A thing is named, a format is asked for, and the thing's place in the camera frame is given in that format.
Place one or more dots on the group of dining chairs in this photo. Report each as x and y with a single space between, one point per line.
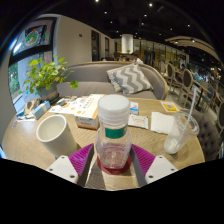
188 80

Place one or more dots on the white printed leaflet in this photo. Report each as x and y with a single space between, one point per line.
65 106

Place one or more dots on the blue and white tissue box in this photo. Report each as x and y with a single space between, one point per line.
41 109

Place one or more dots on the grey chevron pillow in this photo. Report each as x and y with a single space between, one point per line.
130 78

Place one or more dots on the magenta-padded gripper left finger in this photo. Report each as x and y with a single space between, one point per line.
78 158

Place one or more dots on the white and orange box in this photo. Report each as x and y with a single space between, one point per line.
87 121

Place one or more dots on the yellow card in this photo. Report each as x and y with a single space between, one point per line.
170 106

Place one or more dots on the pale green ceramic cup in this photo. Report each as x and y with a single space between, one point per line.
58 140

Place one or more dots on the blue and white card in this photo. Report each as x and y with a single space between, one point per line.
134 108

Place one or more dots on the person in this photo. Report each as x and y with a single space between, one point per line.
136 60

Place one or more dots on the group of ceiling lights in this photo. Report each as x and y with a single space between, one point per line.
150 5

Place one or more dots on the clear plastic water bottle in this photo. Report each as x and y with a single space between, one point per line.
113 146

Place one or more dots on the clear plastic cup with straw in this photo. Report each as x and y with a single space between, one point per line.
178 136

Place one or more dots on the grey curved sofa bench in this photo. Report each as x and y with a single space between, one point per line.
90 75

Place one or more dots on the green potted plant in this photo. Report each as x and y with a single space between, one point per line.
46 75

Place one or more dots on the round colourful window sticker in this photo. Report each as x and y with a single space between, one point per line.
34 36

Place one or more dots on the white paper napkin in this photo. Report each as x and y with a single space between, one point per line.
161 122

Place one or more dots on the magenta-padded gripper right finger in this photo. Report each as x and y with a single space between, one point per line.
145 158

